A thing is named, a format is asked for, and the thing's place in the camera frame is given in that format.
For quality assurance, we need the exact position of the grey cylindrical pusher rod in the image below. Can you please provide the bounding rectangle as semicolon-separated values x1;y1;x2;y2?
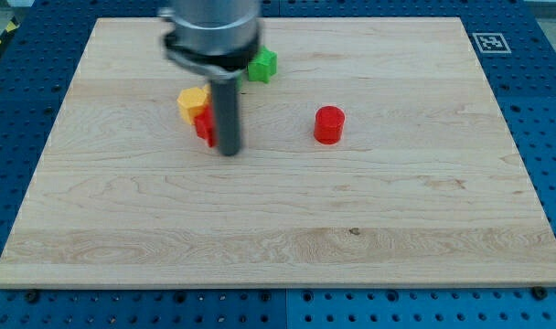
210;77;241;156

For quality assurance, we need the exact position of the black flange mount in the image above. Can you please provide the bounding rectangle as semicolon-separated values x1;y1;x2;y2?
162;31;261;79

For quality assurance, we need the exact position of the red star block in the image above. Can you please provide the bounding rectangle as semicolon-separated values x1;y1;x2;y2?
195;105;217;147

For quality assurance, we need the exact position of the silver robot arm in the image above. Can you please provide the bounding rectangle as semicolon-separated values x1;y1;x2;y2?
158;0;262;156

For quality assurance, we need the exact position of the green star block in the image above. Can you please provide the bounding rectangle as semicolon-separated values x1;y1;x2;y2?
238;46;278;90

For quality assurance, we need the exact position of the yellow hexagon block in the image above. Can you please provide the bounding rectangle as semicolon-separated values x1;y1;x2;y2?
176;84;211;125

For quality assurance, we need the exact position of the red cylinder block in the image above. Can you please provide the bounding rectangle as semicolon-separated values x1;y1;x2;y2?
314;106;346;144

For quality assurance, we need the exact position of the wooden board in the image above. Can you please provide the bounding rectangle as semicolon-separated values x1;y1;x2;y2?
0;17;556;290

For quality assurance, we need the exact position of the yellow black hazard tape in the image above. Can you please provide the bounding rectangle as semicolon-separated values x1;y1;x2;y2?
0;16;20;58

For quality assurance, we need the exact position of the white fiducial marker tag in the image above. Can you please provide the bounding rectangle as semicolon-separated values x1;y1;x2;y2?
473;32;511;54

